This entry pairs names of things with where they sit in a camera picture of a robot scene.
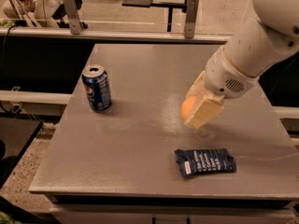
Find seated person in beige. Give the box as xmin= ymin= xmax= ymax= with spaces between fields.
xmin=2 ymin=0 xmax=63 ymax=28

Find metal rail bracket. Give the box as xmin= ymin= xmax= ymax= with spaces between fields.
xmin=184 ymin=0 xmax=199 ymax=39
xmin=63 ymin=0 xmax=83 ymax=35

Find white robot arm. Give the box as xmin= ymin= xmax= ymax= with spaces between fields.
xmin=184 ymin=0 xmax=299 ymax=129

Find white side shelf rail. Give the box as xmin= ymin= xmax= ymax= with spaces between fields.
xmin=0 ymin=91 xmax=71 ymax=116

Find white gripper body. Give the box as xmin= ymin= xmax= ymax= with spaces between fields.
xmin=205 ymin=46 xmax=258 ymax=98

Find blue Pepsi soda can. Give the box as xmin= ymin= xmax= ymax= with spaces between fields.
xmin=81 ymin=64 xmax=112 ymax=112

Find left metal rail bracket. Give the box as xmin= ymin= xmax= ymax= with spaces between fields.
xmin=63 ymin=0 xmax=83 ymax=35

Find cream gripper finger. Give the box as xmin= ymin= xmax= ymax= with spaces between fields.
xmin=184 ymin=92 xmax=224 ymax=129
xmin=186 ymin=72 xmax=206 ymax=98

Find horizontal metal guard rail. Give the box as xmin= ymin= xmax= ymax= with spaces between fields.
xmin=0 ymin=27 xmax=231 ymax=45

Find middle metal rail bracket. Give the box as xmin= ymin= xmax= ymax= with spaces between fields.
xmin=184 ymin=0 xmax=199 ymax=39

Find blue RXBAR blueberry wrapper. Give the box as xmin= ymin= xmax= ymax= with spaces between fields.
xmin=175 ymin=148 xmax=236 ymax=178

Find orange fruit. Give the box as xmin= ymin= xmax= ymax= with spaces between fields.
xmin=180 ymin=96 xmax=197 ymax=120

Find black power cable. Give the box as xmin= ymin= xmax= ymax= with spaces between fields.
xmin=0 ymin=20 xmax=28 ymax=114

